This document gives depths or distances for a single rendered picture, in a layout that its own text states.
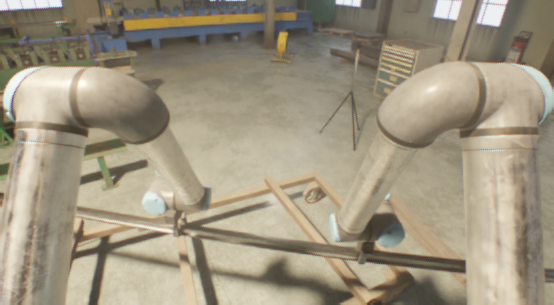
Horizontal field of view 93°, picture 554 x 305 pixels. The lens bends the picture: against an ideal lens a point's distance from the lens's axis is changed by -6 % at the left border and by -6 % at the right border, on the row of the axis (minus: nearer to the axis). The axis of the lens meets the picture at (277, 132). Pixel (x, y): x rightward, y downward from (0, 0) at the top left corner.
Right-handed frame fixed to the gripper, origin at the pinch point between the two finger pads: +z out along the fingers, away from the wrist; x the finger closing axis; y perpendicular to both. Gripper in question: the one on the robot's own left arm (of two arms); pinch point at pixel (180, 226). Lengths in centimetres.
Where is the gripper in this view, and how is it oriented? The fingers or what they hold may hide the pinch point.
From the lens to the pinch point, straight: 138.6
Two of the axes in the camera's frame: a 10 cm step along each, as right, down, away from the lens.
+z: -0.3, 8.8, 4.8
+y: -9.9, -0.9, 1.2
